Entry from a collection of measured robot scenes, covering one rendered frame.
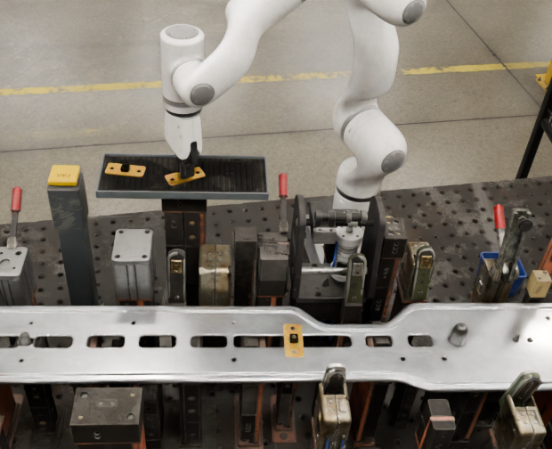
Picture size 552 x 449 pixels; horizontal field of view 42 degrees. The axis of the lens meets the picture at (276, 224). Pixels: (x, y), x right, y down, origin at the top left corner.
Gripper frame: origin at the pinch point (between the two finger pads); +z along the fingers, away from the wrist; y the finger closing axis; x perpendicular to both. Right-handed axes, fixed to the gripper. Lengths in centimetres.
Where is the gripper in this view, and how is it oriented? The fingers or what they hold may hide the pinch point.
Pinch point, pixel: (184, 166)
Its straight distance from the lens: 158.6
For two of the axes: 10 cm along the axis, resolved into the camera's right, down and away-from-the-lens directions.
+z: -0.7, 7.5, 6.6
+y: 4.7, 6.1, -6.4
